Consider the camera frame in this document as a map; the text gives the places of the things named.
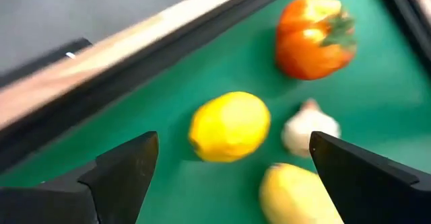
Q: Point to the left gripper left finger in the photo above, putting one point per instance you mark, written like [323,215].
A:
[84,200]

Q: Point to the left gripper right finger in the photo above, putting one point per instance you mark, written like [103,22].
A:
[370,190]

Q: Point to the pale yellow oval fruit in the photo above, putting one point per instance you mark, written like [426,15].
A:
[293,197]

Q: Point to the white garlic bulb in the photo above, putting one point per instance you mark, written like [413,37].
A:
[303,126]

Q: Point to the yellow lemon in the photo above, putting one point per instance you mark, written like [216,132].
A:
[230,126]

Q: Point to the green table mat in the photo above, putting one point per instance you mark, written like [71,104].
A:
[370,99]

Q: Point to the orange bell pepper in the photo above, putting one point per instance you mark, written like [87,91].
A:
[309,45]

